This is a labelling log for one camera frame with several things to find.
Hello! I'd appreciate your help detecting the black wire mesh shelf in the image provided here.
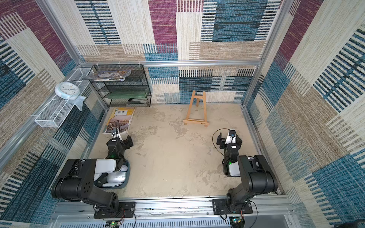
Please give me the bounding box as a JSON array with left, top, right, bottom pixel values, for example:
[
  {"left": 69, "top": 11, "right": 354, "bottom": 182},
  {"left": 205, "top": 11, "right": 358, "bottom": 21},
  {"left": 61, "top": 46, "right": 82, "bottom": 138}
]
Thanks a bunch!
[{"left": 90, "top": 64, "right": 152, "bottom": 108}]

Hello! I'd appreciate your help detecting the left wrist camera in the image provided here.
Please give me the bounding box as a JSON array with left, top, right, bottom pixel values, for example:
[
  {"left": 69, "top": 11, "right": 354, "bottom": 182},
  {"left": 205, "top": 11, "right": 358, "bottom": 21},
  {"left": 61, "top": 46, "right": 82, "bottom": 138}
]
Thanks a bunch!
[{"left": 111, "top": 128, "right": 119, "bottom": 138}]

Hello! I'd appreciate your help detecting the white wire wall basket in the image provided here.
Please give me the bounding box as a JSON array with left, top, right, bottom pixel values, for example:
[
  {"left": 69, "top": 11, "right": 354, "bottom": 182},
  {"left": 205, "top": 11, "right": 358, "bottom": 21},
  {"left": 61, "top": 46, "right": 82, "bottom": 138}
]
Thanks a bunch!
[{"left": 35, "top": 67, "right": 91, "bottom": 128}]

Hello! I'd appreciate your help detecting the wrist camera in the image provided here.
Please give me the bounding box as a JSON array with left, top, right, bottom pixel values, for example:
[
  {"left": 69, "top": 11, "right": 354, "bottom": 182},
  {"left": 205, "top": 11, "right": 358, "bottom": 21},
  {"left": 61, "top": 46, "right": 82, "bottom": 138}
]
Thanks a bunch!
[
  {"left": 111, "top": 128, "right": 119, "bottom": 138},
  {"left": 225, "top": 129, "right": 236, "bottom": 144}
]

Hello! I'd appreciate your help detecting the white round clock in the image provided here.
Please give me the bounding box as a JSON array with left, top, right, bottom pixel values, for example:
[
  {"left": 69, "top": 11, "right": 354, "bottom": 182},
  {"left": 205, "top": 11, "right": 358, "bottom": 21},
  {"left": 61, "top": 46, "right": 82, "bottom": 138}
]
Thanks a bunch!
[{"left": 55, "top": 82, "right": 81, "bottom": 101}]

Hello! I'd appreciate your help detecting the yellow textbook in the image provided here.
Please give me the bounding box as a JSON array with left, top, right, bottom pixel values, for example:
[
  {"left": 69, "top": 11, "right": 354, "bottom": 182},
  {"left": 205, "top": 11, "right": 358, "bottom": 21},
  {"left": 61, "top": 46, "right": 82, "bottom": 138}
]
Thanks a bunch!
[{"left": 103, "top": 107, "right": 135, "bottom": 135}]

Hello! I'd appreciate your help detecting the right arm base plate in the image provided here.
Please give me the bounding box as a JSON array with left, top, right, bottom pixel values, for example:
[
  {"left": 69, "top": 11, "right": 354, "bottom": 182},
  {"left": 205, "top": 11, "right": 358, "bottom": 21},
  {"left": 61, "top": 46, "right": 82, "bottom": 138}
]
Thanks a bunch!
[{"left": 212, "top": 199, "right": 253, "bottom": 216}]

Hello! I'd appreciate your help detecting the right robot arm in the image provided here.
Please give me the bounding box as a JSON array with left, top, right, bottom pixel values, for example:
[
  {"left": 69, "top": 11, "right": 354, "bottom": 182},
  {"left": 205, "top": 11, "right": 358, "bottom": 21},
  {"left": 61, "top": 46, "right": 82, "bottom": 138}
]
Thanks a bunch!
[{"left": 212, "top": 130, "right": 278, "bottom": 216}]

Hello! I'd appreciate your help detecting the magazine on shelf top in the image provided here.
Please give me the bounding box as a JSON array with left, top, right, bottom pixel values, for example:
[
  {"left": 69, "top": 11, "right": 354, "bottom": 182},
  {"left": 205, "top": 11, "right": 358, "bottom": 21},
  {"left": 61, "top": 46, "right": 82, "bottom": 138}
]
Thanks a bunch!
[{"left": 82, "top": 70, "right": 132, "bottom": 81}]

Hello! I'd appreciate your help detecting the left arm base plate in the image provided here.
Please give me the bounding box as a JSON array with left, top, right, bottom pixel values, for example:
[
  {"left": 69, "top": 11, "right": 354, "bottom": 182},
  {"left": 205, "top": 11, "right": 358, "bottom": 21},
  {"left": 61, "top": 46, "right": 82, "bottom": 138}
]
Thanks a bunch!
[{"left": 94, "top": 201, "right": 136, "bottom": 219}]

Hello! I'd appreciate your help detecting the white rounded mouse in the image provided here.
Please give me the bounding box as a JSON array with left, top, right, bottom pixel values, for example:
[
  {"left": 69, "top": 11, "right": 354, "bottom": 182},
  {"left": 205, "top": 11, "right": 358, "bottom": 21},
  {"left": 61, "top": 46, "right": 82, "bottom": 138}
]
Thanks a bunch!
[{"left": 102, "top": 164, "right": 128, "bottom": 187}]

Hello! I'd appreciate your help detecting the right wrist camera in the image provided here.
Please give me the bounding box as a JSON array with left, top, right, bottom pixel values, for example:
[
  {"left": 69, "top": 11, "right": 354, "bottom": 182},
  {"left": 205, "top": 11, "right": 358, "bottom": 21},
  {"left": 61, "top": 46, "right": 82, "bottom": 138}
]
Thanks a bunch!
[{"left": 225, "top": 129, "right": 236, "bottom": 144}]

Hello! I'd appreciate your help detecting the teal storage box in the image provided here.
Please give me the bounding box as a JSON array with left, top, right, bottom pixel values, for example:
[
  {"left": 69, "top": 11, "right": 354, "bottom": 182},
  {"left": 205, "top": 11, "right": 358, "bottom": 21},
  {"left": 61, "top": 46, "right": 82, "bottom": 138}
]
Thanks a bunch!
[{"left": 94, "top": 159, "right": 130, "bottom": 189}]

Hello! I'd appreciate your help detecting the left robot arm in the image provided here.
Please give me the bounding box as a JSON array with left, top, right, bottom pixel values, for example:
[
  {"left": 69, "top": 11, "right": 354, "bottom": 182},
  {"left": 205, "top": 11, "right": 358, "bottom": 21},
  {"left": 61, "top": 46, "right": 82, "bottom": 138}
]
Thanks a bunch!
[{"left": 51, "top": 136, "right": 135, "bottom": 219}]

